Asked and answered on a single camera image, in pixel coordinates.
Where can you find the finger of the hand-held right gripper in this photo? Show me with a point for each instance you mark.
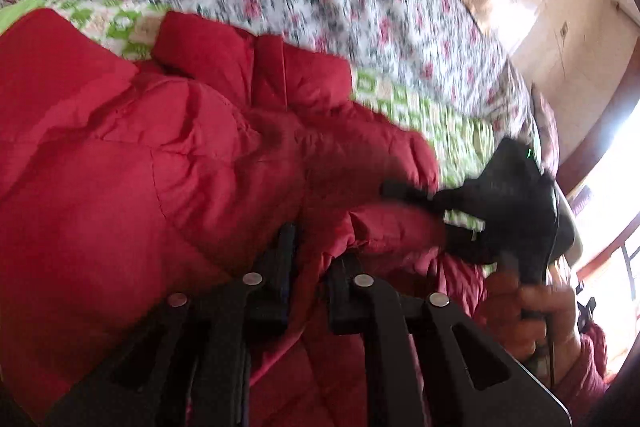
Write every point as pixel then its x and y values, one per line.
pixel 462 244
pixel 407 192

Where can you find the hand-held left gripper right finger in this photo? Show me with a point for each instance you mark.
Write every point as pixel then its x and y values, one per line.
pixel 345 287

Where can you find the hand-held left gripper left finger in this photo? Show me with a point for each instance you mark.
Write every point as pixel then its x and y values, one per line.
pixel 286 257

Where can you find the red quilted jacket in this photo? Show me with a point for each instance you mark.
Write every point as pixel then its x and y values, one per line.
pixel 125 157

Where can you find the person's right forearm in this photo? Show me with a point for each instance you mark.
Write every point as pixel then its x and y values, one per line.
pixel 582 372

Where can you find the person's right hand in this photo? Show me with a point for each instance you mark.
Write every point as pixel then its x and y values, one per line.
pixel 530 322

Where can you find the green patterned blanket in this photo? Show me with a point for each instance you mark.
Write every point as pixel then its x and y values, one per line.
pixel 425 117

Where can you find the wooden window frame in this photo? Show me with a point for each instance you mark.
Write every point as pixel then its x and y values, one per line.
pixel 600 127

